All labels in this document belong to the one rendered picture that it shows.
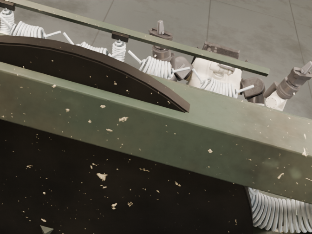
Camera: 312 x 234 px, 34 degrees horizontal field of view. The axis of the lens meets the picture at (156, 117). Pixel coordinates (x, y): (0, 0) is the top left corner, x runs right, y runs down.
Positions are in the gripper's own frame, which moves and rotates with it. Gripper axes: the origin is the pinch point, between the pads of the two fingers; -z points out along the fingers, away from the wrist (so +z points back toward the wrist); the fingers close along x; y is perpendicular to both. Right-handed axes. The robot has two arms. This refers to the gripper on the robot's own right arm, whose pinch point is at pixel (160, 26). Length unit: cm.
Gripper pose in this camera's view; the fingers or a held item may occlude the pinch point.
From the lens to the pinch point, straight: 234.3
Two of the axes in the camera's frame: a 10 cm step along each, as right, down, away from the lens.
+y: -6.5, 5.1, -5.6
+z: 0.5, 7.6, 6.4
